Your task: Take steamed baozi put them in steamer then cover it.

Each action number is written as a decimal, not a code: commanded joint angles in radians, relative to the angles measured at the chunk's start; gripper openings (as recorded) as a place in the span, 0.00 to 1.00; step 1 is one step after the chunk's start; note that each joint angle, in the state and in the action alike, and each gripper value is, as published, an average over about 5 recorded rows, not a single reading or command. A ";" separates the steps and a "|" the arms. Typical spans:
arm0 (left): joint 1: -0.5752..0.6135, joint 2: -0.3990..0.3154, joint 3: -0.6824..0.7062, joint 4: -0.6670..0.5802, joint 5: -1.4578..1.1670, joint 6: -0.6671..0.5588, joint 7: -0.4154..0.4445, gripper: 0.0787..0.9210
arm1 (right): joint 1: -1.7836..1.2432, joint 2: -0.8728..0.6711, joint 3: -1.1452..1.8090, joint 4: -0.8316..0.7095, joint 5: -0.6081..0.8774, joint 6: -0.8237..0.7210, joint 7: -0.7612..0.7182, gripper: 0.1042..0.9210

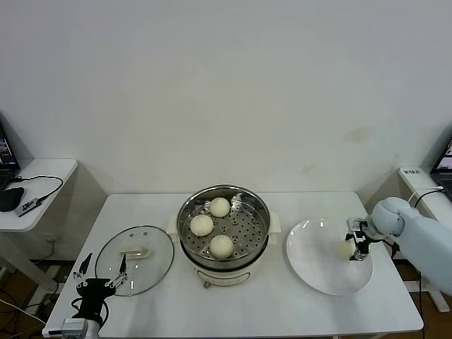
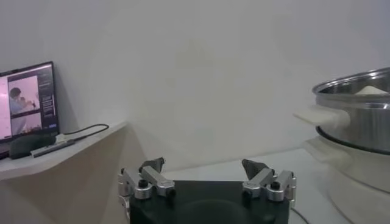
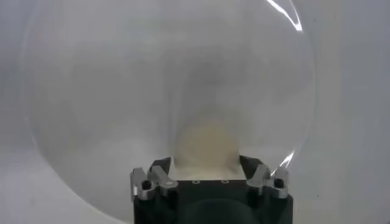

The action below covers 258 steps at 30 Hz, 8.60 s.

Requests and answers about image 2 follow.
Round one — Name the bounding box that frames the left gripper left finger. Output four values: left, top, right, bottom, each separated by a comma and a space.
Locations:
118, 156, 177, 211

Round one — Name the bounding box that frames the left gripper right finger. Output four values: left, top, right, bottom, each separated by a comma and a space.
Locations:
241, 158, 297, 209

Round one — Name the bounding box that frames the white steamed baozi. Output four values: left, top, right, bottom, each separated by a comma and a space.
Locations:
355, 85, 389, 96

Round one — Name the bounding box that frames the stainless steel steamer basket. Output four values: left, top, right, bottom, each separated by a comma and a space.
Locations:
292, 66, 390, 156

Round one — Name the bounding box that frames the white side table with mouse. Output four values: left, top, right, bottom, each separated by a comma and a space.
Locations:
0, 121, 147, 224

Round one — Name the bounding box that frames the white electric cooker base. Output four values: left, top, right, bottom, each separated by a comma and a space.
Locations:
301, 135, 390, 224

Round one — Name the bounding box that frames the grey usb hub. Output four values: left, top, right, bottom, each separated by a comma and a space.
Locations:
29, 139, 76, 158

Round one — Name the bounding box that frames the black computer mouse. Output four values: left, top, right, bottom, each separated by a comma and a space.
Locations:
8, 133, 57, 160

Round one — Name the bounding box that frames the computer monitor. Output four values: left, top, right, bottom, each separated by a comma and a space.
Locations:
0, 60, 60, 161

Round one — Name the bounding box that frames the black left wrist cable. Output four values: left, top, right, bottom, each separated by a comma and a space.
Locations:
289, 206, 310, 224

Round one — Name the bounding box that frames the black usb hub cable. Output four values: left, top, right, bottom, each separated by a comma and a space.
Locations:
60, 123, 110, 143

